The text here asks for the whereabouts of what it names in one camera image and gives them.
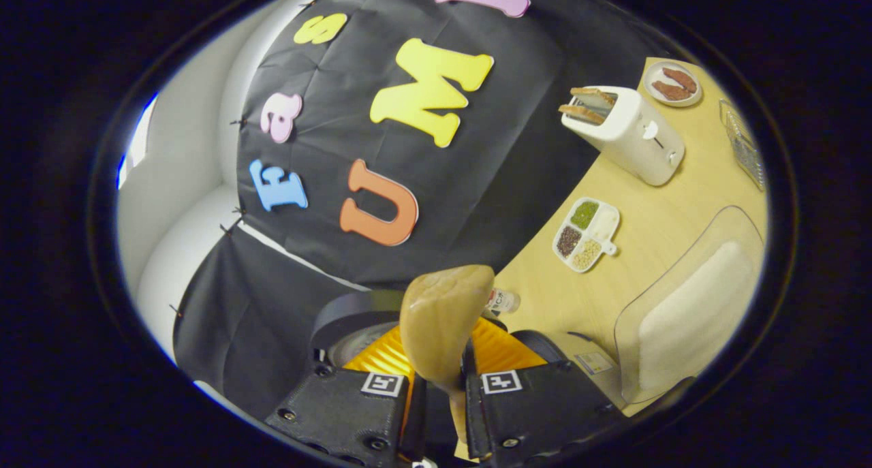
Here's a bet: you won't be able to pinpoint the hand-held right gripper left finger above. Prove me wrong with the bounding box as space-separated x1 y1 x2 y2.
264 325 426 467

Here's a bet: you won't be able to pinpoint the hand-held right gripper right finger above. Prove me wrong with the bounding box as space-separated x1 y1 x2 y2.
463 317 624 463

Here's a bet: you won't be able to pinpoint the dark grey rice cooker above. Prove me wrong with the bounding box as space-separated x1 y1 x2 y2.
310 290 570 373

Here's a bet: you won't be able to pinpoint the wooden spoon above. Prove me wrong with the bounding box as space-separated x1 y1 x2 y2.
399 264 496 445

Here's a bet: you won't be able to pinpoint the white rice heap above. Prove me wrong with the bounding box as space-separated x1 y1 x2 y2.
637 241 756 390

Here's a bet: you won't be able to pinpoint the small printed label card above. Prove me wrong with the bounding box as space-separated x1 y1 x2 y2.
574 351 614 375

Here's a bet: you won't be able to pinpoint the clear plastic water bottle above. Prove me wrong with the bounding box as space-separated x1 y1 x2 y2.
485 287 521 315

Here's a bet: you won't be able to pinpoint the pale yellow grains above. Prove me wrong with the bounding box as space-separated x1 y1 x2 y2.
574 240 603 270

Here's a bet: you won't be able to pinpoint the clear plastic container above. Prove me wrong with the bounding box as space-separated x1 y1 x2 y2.
613 205 767 407

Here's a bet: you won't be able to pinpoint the white sectioned dish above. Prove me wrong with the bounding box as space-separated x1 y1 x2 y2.
552 197 621 274

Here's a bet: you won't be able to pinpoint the white toaster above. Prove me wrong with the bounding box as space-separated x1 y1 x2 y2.
560 85 686 187

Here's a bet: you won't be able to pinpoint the black backdrop cloth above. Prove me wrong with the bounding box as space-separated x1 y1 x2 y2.
172 0 675 421

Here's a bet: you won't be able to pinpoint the toasted bread slice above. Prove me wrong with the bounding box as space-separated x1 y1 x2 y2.
559 104 607 126
570 87 619 104

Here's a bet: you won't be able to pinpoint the ceiling light panel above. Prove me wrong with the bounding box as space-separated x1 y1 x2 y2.
116 92 159 191

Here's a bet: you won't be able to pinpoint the brown meat piece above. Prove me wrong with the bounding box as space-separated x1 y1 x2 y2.
662 67 699 94
651 80 692 102

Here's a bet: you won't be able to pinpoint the round white plate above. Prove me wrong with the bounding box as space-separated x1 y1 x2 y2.
643 61 703 108

